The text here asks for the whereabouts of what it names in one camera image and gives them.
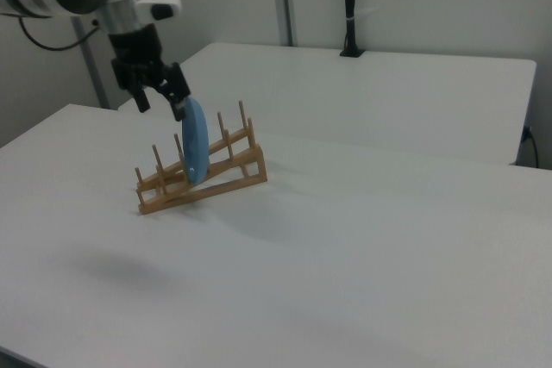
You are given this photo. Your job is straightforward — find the black pole with clamp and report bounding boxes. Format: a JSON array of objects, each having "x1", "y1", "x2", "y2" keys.
[{"x1": 338, "y1": 0, "x2": 367, "y2": 59}]

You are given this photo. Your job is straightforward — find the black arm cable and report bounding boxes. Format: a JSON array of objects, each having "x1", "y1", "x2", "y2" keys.
[{"x1": 16, "y1": 14, "x2": 103, "y2": 51}]

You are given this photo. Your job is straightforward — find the black cable with blue plug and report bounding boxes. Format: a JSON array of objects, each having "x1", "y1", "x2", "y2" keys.
[{"x1": 518, "y1": 125, "x2": 541, "y2": 169}]

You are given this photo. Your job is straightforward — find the blue round plate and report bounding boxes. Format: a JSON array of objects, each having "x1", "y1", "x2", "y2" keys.
[{"x1": 180, "y1": 97, "x2": 211, "y2": 185}]

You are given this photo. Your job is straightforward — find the wooden plate rack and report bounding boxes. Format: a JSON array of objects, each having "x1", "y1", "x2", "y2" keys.
[{"x1": 133, "y1": 99, "x2": 268, "y2": 217}]

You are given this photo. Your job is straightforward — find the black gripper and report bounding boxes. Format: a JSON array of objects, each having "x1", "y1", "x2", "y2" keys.
[{"x1": 106, "y1": 22, "x2": 192, "y2": 122}]

